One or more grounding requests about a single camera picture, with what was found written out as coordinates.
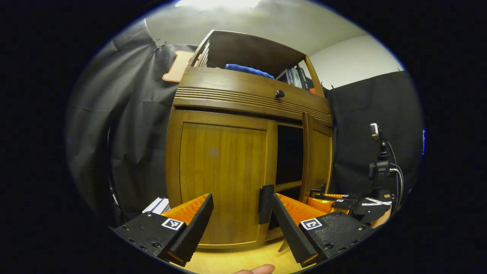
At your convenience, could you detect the wooden cabinet drawer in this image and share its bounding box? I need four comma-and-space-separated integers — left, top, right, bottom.
173, 67, 333, 126

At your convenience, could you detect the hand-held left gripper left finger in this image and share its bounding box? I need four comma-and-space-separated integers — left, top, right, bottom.
110, 193, 214, 267

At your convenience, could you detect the wooden cabinet door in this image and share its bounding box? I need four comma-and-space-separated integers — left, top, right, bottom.
166, 110, 278, 249
299, 112, 333, 204

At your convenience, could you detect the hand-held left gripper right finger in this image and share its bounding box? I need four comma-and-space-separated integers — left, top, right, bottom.
271, 193, 375, 268

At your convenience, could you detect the white book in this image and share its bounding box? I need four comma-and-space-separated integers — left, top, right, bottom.
287, 67, 303, 89

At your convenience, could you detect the white paper stack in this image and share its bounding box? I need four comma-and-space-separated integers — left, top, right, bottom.
142, 197, 170, 214

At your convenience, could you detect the black door handle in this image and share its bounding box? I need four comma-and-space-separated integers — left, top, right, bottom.
258, 185, 275, 225

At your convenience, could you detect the wooden double-door shoe cabinet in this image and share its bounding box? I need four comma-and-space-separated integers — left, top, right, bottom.
165, 30, 334, 250

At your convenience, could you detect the wooden inner cabinet shelf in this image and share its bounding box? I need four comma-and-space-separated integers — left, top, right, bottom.
275, 180, 304, 193

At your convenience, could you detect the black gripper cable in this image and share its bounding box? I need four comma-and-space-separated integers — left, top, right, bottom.
386, 141, 404, 206

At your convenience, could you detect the blue folded towel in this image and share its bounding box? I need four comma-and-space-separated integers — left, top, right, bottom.
224, 64, 274, 80

